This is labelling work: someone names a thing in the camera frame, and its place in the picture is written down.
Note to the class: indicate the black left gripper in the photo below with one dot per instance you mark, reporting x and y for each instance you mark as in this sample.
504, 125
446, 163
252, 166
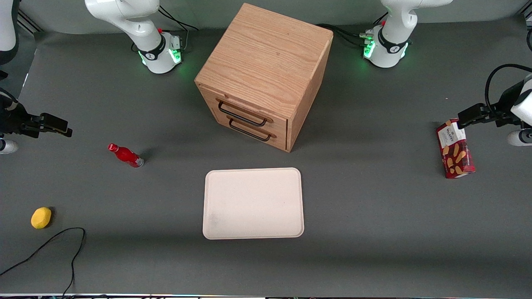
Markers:
502, 109

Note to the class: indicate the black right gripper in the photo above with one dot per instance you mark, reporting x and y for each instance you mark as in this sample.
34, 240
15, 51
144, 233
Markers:
17, 121

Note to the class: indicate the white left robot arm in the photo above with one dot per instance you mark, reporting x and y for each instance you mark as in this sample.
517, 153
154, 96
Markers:
390, 45

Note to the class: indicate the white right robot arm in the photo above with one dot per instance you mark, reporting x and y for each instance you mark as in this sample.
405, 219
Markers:
137, 25

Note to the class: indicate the oak wooden drawer cabinet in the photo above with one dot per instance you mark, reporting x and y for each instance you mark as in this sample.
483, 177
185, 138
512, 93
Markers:
266, 54

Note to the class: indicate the red shortbread cookie box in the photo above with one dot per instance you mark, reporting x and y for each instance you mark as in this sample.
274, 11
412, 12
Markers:
457, 158

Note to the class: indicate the small red bottle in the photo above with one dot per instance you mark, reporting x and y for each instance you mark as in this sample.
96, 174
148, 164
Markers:
124, 155

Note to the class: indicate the yellow lemon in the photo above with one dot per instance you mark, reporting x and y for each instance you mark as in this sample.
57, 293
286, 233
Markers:
40, 218

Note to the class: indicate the cream rectangular tray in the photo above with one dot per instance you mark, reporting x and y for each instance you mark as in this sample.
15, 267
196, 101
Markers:
253, 203

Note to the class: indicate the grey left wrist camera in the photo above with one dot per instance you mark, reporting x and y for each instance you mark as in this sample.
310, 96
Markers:
520, 137

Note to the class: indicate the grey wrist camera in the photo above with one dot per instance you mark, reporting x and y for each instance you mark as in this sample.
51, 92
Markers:
8, 146
520, 137

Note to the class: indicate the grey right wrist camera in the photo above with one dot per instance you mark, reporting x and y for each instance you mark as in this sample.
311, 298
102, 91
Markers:
8, 146

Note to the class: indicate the aluminium frame rail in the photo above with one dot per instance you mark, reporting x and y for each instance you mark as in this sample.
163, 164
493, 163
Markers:
528, 15
30, 21

